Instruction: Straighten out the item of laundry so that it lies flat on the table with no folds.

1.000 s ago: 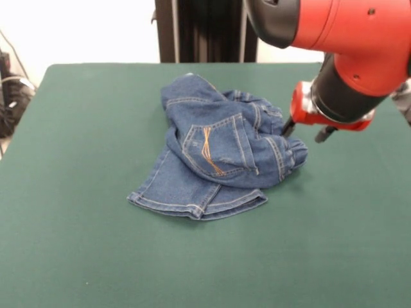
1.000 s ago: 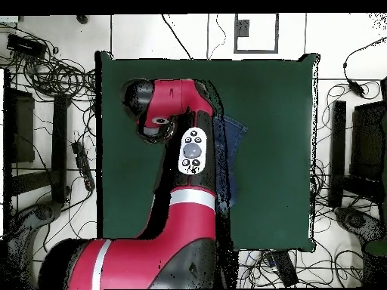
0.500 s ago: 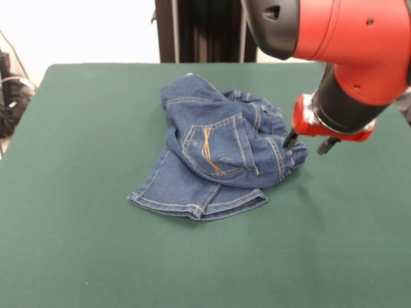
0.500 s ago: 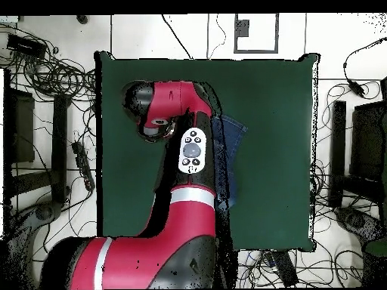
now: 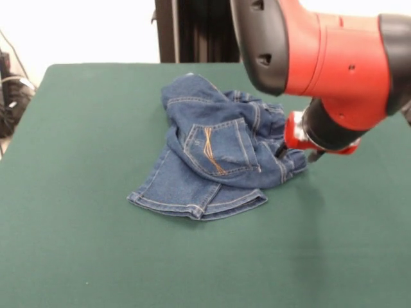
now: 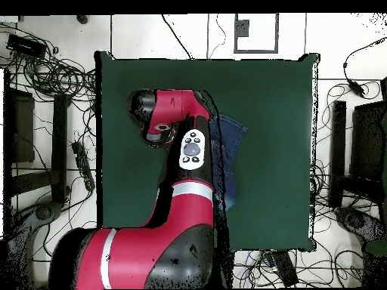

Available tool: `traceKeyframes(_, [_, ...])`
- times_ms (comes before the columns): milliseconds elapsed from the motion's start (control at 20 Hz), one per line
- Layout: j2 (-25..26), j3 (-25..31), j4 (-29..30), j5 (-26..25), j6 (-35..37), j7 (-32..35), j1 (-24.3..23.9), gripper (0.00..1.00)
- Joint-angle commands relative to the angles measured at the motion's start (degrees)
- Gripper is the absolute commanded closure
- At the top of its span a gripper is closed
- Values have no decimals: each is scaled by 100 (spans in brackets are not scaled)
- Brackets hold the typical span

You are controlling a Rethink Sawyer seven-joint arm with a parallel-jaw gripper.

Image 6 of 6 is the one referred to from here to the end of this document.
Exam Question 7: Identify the thin black floor cable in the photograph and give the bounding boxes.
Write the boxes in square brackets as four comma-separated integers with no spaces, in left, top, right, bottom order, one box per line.
[207,13,228,60]

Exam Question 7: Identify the blue denim jeans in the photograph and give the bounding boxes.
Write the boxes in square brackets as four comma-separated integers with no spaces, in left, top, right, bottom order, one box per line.
[209,113,249,212]

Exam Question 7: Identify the black upright bar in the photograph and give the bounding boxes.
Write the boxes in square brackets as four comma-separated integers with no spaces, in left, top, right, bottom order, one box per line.
[50,94,70,204]
[328,100,348,208]

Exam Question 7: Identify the black cable with inline adapter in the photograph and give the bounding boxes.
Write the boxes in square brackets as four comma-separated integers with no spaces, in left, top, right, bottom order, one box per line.
[342,37,387,98]

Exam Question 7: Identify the dark green table cloth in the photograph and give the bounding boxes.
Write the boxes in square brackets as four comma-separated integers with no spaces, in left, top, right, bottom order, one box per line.
[94,51,320,253]

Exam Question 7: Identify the long black power strip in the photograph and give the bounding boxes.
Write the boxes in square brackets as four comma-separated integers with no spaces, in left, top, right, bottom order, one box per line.
[265,250,300,288]

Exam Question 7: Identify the black flat box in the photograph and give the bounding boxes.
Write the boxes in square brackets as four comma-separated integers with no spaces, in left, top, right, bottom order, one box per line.
[2,86,36,165]
[349,100,387,184]

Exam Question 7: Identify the thick black floor cable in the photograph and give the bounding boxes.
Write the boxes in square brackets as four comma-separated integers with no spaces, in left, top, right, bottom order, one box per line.
[161,13,194,60]

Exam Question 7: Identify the black power adapter box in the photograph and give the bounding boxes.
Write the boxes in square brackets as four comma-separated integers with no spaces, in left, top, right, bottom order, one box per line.
[5,33,48,59]

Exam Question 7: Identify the grey square floor frame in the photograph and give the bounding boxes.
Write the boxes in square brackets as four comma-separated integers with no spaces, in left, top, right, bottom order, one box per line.
[234,13,280,54]

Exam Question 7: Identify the black cable tangle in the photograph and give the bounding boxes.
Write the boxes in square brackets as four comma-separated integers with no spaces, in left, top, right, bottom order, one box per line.
[8,45,97,102]

